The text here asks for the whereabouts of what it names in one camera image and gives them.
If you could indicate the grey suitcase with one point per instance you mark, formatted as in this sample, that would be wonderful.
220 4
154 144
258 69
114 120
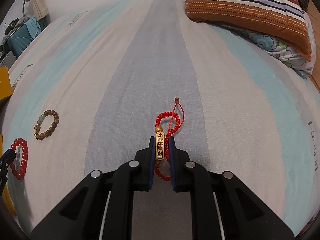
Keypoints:
8 60

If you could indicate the striped bed sheet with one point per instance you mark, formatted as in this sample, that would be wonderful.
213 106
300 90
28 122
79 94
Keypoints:
88 89

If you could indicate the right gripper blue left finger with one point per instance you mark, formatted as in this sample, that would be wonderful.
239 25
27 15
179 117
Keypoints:
101 205

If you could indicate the floral pillow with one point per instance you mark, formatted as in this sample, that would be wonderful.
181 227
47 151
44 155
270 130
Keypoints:
281 51

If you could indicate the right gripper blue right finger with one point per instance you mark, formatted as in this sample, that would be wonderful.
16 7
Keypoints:
222 206

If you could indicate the striped folded quilt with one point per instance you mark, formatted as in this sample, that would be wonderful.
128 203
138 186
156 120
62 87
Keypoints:
282 19

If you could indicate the white blue yellow cardboard box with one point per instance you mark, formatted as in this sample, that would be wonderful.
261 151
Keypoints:
6 93

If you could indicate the teal suitcase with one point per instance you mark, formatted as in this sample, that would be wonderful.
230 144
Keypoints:
22 36

